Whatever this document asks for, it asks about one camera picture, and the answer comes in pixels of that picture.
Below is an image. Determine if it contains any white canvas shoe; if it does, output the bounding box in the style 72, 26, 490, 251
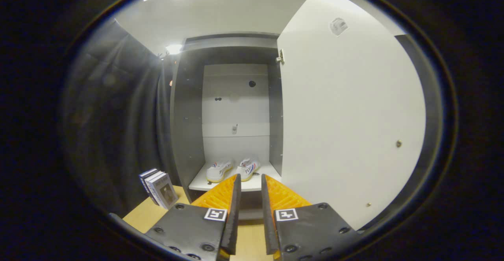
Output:
236, 158, 261, 182
206, 159, 234, 183

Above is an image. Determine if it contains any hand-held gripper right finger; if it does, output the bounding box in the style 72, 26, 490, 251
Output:
261, 173, 361, 261

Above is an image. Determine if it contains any grey shoe cabinet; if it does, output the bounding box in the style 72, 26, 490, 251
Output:
169, 32, 284, 220

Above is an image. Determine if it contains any grey portrait cover book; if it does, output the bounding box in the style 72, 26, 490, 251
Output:
151, 172, 180, 209

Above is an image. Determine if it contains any white cabinet shelf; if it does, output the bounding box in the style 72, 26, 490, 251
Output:
188, 161, 282, 193

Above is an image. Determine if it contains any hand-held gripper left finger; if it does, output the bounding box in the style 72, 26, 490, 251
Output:
145, 173, 242, 261

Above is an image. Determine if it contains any blue white book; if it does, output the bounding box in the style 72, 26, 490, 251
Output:
139, 168, 159, 194
145, 170, 164, 205

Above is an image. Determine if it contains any white shoe cabinet door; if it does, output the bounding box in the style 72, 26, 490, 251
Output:
276, 0, 427, 231

